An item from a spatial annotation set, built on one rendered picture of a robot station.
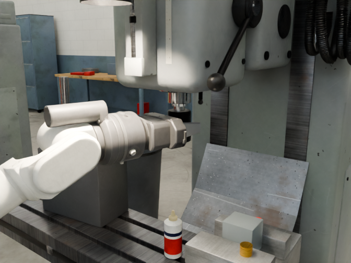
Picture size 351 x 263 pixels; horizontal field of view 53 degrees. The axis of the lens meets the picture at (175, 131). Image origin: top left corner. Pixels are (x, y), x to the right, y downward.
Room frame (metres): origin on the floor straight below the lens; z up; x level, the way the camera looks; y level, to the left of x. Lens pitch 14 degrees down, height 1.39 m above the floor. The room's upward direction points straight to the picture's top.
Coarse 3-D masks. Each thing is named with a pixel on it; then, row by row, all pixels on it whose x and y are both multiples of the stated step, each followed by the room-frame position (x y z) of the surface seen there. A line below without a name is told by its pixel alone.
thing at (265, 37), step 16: (272, 0) 0.74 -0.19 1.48; (288, 0) 0.81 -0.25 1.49; (272, 16) 0.74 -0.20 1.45; (288, 16) 0.80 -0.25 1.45; (256, 32) 0.71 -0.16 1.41; (272, 32) 0.75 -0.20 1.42; (288, 32) 0.81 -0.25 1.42; (256, 48) 0.71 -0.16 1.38; (272, 48) 0.75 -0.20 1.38; (288, 48) 0.83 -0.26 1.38; (256, 64) 0.71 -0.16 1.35; (272, 64) 0.76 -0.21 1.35
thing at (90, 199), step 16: (96, 176) 0.83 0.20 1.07; (112, 176) 0.87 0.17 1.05; (64, 192) 0.89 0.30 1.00; (80, 192) 0.86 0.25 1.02; (96, 192) 0.83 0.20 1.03; (112, 192) 0.87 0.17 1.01; (48, 208) 0.92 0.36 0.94; (64, 208) 0.89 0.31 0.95; (80, 208) 0.86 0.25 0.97; (96, 208) 0.83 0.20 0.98; (112, 208) 0.87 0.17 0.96; (96, 224) 0.83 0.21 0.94
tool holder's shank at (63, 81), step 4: (60, 80) 0.95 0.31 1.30; (64, 80) 0.95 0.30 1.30; (60, 84) 0.95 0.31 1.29; (64, 84) 0.95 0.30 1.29; (68, 84) 0.96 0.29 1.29; (60, 88) 0.95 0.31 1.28; (64, 88) 0.95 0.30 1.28; (68, 88) 0.96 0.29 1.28; (60, 92) 0.95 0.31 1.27; (64, 92) 0.95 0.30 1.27; (68, 92) 0.95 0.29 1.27; (64, 96) 0.95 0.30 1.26; (68, 96) 0.95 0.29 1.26; (64, 100) 0.95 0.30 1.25; (68, 100) 0.95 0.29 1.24
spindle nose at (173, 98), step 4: (168, 92) 0.68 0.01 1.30; (168, 96) 0.68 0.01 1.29; (172, 96) 0.67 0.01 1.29; (176, 96) 0.67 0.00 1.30; (180, 96) 0.67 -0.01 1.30; (184, 96) 0.67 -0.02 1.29; (188, 96) 0.68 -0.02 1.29; (168, 100) 0.68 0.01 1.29; (172, 100) 0.67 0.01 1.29; (176, 100) 0.67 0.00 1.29; (180, 100) 0.67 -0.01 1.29; (184, 100) 0.67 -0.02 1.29; (188, 100) 0.68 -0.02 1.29
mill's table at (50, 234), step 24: (24, 216) 0.89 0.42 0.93; (48, 216) 0.90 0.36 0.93; (120, 216) 0.90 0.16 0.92; (144, 216) 0.89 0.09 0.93; (24, 240) 0.87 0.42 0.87; (48, 240) 0.80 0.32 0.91; (72, 240) 0.77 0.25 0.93; (96, 240) 0.78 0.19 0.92; (120, 240) 0.77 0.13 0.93; (144, 240) 0.77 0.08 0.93
